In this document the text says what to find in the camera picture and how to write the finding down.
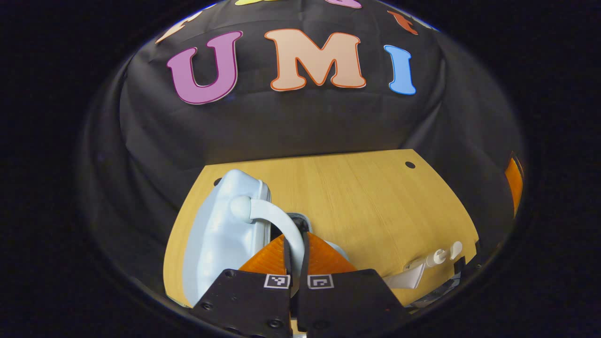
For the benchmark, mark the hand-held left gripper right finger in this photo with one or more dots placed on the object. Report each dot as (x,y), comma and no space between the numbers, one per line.
(347,305)

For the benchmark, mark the black backdrop cloth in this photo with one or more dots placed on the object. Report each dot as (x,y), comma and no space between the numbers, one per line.
(291,122)

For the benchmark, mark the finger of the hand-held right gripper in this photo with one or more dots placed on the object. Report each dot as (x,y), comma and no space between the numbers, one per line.
(515,183)

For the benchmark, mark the light blue suitcase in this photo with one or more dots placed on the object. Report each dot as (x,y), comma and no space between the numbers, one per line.
(220,234)

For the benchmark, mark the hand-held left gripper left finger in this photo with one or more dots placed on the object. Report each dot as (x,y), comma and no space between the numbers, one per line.
(249,305)

